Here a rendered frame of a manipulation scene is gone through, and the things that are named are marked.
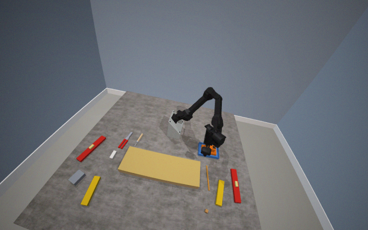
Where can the tan panel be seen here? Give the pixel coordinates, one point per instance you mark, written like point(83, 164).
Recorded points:
point(161, 167)

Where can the red long flat bar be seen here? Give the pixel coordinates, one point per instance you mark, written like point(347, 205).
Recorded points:
point(91, 148)
point(235, 185)

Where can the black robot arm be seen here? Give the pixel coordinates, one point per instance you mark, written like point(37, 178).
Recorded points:
point(217, 122)

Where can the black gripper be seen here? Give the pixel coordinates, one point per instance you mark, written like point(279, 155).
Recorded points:
point(206, 150)

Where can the yellow flat bar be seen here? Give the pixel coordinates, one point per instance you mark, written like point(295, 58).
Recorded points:
point(90, 192)
point(219, 197)

